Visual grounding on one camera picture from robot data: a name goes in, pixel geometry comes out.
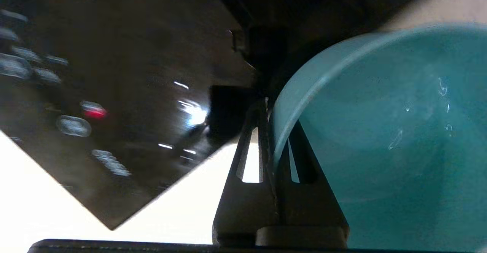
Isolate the black induction cooktop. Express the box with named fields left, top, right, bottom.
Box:
left=0, top=0, right=438, bottom=231

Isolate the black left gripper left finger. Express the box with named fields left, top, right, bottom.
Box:
left=212, top=99, right=281, bottom=246

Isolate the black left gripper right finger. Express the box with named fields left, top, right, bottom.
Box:
left=273, top=120, right=350, bottom=248

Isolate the blue plastic bowl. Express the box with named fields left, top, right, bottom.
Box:
left=268, top=24, right=487, bottom=252

